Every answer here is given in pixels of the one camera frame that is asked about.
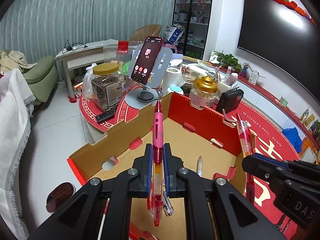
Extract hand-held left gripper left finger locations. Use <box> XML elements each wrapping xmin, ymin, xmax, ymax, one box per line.
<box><xmin>29</xmin><ymin>144</ymin><xmax>153</xmax><ymax>240</ymax></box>

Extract red pen pink grip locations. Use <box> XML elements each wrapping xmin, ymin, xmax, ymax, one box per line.
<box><xmin>147</xmin><ymin>99</ymin><xmax>165</xmax><ymax>227</ymax></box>

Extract purple plastic stool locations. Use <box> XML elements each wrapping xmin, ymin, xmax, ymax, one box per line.
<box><xmin>164</xmin><ymin>42</ymin><xmax>179</xmax><ymax>53</ymax></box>

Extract red smartphone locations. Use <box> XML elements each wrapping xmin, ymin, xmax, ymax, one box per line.
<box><xmin>131</xmin><ymin>36</ymin><xmax>163</xmax><ymax>83</ymax></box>

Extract white paper carton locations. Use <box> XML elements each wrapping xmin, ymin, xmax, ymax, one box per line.
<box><xmin>248</xmin><ymin>69</ymin><xmax>260</xmax><ymax>84</ymax></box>

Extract wicker chair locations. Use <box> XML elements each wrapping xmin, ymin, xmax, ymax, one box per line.
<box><xmin>129</xmin><ymin>24</ymin><xmax>162</xmax><ymax>43</ymax></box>

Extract dark red slipper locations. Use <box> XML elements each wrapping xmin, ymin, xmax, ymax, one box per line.
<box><xmin>46</xmin><ymin>183</ymin><xmax>76</xmax><ymax>213</ymax></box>

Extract clear ballpoint pen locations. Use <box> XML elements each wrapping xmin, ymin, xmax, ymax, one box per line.
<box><xmin>162</xmin><ymin>191</ymin><xmax>175</xmax><ymax>216</ymax></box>

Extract white low cabinet red top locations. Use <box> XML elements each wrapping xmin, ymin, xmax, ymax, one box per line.
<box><xmin>209</xmin><ymin>62</ymin><xmax>320</xmax><ymax>155</ymax></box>

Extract white bottle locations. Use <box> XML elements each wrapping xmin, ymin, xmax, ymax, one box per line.
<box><xmin>225</xmin><ymin>72</ymin><xmax>238</xmax><ymax>87</ymax></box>

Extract white side table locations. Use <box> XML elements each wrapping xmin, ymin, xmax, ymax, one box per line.
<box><xmin>54</xmin><ymin>40</ymin><xmax>120</xmax><ymax>98</ymax></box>

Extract glass display cabinet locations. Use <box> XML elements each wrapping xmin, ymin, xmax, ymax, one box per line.
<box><xmin>171</xmin><ymin>0</ymin><xmax>214</xmax><ymax>60</ymax></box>

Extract yellow lid seed jar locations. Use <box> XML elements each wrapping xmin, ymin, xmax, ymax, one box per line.
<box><xmin>90</xmin><ymin>64</ymin><xmax>125</xmax><ymax>112</ymax></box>

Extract white container blue lid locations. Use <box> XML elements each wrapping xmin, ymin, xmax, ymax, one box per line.
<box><xmin>167</xmin><ymin>85</ymin><xmax>184</xmax><ymax>96</ymax></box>

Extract black remote control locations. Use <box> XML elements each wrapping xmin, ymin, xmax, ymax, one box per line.
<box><xmin>95</xmin><ymin>109</ymin><xmax>118</xmax><ymax>123</ymax></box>

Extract orange box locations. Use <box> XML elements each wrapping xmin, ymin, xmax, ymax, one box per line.
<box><xmin>301</xmin><ymin>137</ymin><xmax>315</xmax><ymax>155</ymax></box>

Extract white paper bag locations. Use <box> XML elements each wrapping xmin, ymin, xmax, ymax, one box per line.
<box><xmin>304</xmin><ymin>146</ymin><xmax>320</xmax><ymax>164</ymax></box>

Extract grey curtain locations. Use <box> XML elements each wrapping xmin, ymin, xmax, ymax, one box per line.
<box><xmin>0</xmin><ymin>0</ymin><xmax>177</xmax><ymax>63</ymax></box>

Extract blue plastic bag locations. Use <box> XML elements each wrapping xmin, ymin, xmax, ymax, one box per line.
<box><xmin>282</xmin><ymin>127</ymin><xmax>303</xmax><ymax>153</ymax></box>

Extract gold lid glass jar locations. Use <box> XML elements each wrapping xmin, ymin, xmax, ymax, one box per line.
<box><xmin>189</xmin><ymin>76</ymin><xmax>217</xmax><ymax>109</ymax></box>

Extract red pen patterned barrel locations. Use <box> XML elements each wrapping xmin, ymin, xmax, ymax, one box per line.
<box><xmin>236</xmin><ymin>113</ymin><xmax>255</xmax><ymax>203</ymax></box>

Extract beige cloth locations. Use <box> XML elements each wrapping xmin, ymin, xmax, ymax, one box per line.
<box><xmin>0</xmin><ymin>50</ymin><xmax>38</xmax><ymax>73</ymax></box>

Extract green sofa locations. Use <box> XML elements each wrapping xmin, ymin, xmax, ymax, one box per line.
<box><xmin>0</xmin><ymin>50</ymin><xmax>58</xmax><ymax>105</ymax></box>

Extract white toilet paper roll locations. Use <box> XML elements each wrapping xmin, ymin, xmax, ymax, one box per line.
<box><xmin>163</xmin><ymin>67</ymin><xmax>182</xmax><ymax>92</ymax></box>

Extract grey phone stand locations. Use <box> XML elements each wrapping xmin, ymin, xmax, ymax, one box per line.
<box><xmin>125</xmin><ymin>45</ymin><xmax>173</xmax><ymax>110</ymax></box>

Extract black television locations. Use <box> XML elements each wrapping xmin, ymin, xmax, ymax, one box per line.
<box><xmin>237</xmin><ymin>0</ymin><xmax>320</xmax><ymax>100</ymax></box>

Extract white printed bag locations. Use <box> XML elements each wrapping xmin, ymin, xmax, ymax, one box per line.
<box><xmin>164</xmin><ymin>24</ymin><xmax>186</xmax><ymax>43</ymax></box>

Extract green potted plant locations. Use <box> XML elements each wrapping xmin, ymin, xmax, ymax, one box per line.
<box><xmin>212</xmin><ymin>51</ymin><xmax>243</xmax><ymax>73</ymax></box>

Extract clear zip bag red label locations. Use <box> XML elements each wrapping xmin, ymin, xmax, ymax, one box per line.
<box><xmin>103</xmin><ymin>40</ymin><xmax>145</xmax><ymax>68</ymax></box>

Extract red cardboard box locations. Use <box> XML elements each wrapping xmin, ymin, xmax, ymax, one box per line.
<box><xmin>67</xmin><ymin>92</ymin><xmax>247</xmax><ymax>240</ymax></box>

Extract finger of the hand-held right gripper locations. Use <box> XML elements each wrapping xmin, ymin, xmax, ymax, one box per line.
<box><xmin>241</xmin><ymin>154</ymin><xmax>288</xmax><ymax>183</ymax></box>
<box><xmin>254</xmin><ymin>153</ymin><xmax>300</xmax><ymax>168</ymax></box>

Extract clear plastic bag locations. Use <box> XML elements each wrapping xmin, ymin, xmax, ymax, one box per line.
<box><xmin>82</xmin><ymin>63</ymin><xmax>98</xmax><ymax>105</ymax></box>

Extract white fringed cloth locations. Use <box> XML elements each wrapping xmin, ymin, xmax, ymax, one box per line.
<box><xmin>0</xmin><ymin>69</ymin><xmax>35</xmax><ymax>238</ymax></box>

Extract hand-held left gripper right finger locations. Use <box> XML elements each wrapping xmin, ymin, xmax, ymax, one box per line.
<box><xmin>163</xmin><ymin>143</ymin><xmax>287</xmax><ymax>240</ymax></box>

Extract black radio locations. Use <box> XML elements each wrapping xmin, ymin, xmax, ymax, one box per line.
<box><xmin>215</xmin><ymin>87</ymin><xmax>244</xmax><ymax>114</ymax></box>

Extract red round printed mat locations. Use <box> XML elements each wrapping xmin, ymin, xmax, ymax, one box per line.
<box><xmin>79</xmin><ymin>90</ymin><xmax>309</xmax><ymax>240</ymax></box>

